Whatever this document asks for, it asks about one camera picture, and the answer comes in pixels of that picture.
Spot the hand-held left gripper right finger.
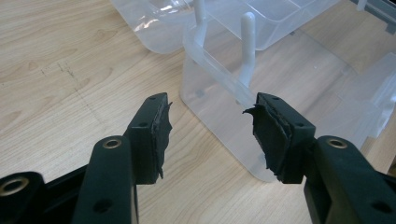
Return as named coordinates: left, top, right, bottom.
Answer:
left=243, top=91, right=396, bottom=224

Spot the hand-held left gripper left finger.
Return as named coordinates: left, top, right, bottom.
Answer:
left=70, top=91, right=174, bottom=224

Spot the clear plastic storage box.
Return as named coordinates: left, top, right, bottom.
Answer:
left=109, top=0, right=396, bottom=183

